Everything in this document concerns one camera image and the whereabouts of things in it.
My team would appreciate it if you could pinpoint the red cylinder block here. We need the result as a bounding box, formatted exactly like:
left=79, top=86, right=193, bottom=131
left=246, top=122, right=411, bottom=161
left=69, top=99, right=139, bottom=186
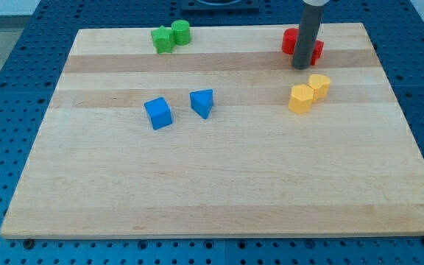
left=281, top=28, right=299, bottom=54

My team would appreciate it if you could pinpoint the yellow heart block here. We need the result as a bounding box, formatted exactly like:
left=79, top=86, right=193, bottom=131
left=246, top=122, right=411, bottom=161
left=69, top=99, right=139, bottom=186
left=308, top=74, right=331, bottom=102

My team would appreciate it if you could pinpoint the yellow hexagon block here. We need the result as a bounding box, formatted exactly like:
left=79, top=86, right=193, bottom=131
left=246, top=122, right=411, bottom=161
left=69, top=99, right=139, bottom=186
left=288, top=84, right=314, bottom=114

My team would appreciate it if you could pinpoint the blue cube block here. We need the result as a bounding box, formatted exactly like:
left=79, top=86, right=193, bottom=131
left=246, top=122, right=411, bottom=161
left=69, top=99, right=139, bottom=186
left=144, top=97, right=172, bottom=130

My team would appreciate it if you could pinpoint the blue triangle block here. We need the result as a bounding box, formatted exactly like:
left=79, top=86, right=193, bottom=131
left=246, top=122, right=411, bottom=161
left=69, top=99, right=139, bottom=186
left=189, top=89, right=213, bottom=119

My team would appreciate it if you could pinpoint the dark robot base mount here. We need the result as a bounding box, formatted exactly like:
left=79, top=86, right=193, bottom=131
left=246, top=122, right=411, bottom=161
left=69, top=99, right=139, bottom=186
left=178, top=0, right=259, bottom=12

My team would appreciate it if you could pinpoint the red block behind rod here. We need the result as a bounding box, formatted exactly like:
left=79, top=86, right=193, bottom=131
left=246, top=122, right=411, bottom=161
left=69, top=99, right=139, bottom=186
left=310, top=40, right=324, bottom=66

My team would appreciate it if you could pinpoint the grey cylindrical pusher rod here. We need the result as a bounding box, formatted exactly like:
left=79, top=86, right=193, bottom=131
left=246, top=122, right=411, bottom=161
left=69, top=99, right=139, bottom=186
left=291, top=0, right=328, bottom=70

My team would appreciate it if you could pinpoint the green cylinder block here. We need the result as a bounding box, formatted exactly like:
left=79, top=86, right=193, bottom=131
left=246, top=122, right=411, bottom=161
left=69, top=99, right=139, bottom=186
left=171, top=20, right=191, bottom=46

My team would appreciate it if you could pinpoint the green star block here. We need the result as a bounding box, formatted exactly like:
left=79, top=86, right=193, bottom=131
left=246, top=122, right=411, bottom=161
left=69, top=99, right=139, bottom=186
left=151, top=26, right=175, bottom=54

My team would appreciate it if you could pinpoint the light wooden board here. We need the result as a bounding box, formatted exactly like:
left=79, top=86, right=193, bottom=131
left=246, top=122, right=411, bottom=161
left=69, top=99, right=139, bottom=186
left=0, top=23, right=424, bottom=239

